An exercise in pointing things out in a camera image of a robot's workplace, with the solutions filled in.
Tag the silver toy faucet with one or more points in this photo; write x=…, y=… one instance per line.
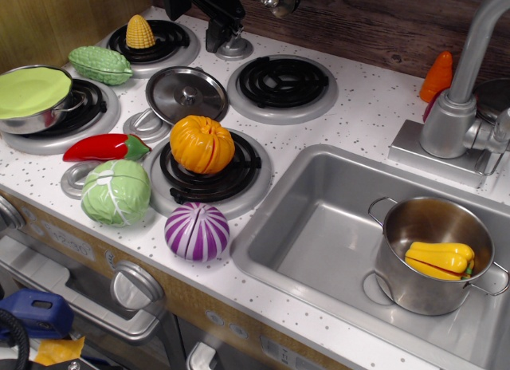
x=452, y=142

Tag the back right stove burner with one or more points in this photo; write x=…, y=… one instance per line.
x=282, y=90

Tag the green toy bitter gourd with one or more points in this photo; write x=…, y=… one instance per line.
x=99, y=64

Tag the stove burner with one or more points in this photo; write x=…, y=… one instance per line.
x=97, y=112
x=236, y=189
x=175, y=45
x=282, y=90

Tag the yellow toy bell pepper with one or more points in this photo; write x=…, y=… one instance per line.
x=448, y=261

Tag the steel pot in sink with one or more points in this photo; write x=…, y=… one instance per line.
x=434, y=220

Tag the steel pan with green plate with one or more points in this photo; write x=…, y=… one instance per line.
x=35, y=98

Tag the red toy chili pepper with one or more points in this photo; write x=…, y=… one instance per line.
x=105, y=147

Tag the silver stove knob upper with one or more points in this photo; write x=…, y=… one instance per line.
x=147, y=126

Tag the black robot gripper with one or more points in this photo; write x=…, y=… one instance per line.
x=225, y=18

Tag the back left stove burner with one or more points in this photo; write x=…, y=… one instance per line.
x=175, y=45

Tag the front right stove burner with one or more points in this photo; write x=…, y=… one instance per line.
x=236, y=189

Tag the silver stove knob lower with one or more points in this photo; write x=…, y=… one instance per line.
x=72, y=181

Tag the orange toy carrot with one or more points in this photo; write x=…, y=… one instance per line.
x=439, y=77

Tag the silver knob back centre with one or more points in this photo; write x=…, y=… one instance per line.
x=235, y=49

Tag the silver toy sink basin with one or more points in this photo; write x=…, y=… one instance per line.
x=316, y=236

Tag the green toy cabbage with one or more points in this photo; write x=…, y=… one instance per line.
x=116, y=193

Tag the orange toy pumpkin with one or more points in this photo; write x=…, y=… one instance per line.
x=201, y=145

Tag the purple toy onion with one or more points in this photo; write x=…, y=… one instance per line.
x=197, y=232

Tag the front left stove burner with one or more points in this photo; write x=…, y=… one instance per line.
x=97, y=112

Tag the silver oven dial knob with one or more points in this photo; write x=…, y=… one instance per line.
x=11, y=218

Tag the blue clamp tool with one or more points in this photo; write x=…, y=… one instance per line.
x=43, y=315

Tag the silver oven handle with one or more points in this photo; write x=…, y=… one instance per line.
x=126, y=306

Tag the round steel pot lid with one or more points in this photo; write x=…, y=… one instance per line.
x=176, y=92

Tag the yellow toy corn cob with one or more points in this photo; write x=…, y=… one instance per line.
x=139, y=34

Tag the silver stove knob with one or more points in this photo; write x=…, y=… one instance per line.
x=72, y=181
x=147, y=126

